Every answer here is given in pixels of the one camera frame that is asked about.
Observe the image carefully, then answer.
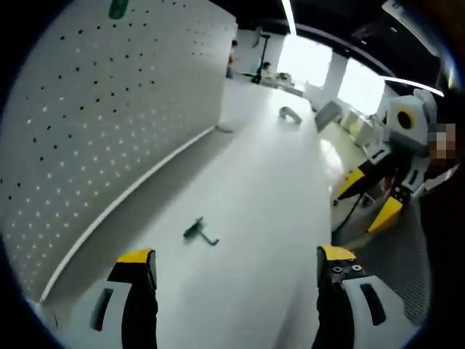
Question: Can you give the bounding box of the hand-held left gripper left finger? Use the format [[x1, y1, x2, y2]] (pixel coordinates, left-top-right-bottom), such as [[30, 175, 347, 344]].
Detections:
[[78, 249, 159, 349]]

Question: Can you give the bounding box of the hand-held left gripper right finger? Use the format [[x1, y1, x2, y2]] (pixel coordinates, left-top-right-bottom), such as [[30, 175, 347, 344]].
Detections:
[[312, 244, 422, 349]]

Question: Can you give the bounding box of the green hook assembly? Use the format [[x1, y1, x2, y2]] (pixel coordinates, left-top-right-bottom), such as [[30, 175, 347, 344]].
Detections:
[[183, 217, 219, 247], [108, 0, 129, 20]]

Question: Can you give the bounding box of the white perforated mounting plate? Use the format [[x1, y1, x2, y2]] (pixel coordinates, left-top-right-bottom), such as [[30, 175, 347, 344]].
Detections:
[[0, 0, 239, 302]]

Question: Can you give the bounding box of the short ceiling light strip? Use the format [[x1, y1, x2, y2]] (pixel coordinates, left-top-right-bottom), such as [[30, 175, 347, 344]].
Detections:
[[383, 75, 445, 97]]

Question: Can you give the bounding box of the person's grey clothing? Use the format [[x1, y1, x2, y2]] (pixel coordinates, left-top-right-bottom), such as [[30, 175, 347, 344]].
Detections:
[[417, 159, 465, 328]]

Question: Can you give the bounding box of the grey curved object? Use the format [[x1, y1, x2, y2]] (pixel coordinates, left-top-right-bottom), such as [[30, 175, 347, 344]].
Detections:
[[278, 106, 302, 125]]

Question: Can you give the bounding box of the ceiling air conditioner unit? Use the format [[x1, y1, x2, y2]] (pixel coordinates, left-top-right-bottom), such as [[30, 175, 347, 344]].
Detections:
[[381, 0, 411, 23]]

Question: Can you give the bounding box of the black tripod stand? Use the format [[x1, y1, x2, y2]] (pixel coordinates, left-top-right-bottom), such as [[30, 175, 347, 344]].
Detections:
[[250, 27, 272, 84]]

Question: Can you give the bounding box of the long ceiling light strip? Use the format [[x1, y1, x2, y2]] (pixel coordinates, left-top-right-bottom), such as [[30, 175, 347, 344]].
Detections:
[[281, 0, 297, 36]]

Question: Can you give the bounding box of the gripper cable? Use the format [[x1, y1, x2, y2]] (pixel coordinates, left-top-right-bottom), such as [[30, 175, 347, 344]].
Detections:
[[331, 194, 364, 233]]

